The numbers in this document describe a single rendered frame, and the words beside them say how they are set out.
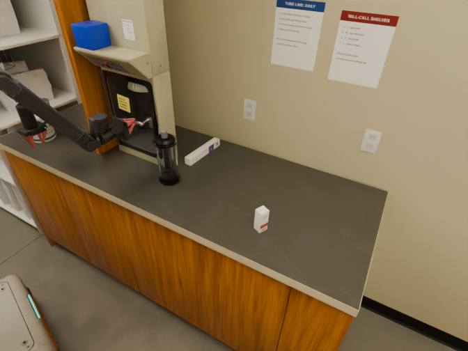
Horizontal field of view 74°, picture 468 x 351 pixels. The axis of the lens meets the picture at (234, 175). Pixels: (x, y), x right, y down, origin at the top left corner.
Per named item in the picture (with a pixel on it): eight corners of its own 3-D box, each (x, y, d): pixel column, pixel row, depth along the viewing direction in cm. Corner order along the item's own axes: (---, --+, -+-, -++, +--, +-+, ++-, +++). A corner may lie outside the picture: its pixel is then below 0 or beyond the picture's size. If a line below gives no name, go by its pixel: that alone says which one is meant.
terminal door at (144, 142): (118, 143, 168) (101, 69, 144) (161, 159, 157) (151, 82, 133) (117, 143, 168) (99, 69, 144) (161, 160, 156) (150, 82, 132)
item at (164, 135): (167, 136, 145) (166, 124, 141) (180, 144, 140) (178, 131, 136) (150, 143, 139) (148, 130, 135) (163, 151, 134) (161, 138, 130)
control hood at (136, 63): (99, 64, 144) (94, 41, 138) (153, 77, 132) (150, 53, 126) (79, 70, 136) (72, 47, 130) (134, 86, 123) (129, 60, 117)
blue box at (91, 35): (95, 42, 137) (90, 19, 131) (111, 45, 133) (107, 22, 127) (76, 47, 129) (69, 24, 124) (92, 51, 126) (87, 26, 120)
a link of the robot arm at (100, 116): (79, 143, 130) (88, 151, 126) (72, 118, 123) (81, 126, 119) (106, 134, 137) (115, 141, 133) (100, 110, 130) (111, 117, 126)
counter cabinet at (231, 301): (117, 196, 282) (92, 104, 228) (342, 300, 205) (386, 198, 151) (50, 245, 235) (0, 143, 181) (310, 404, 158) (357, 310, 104)
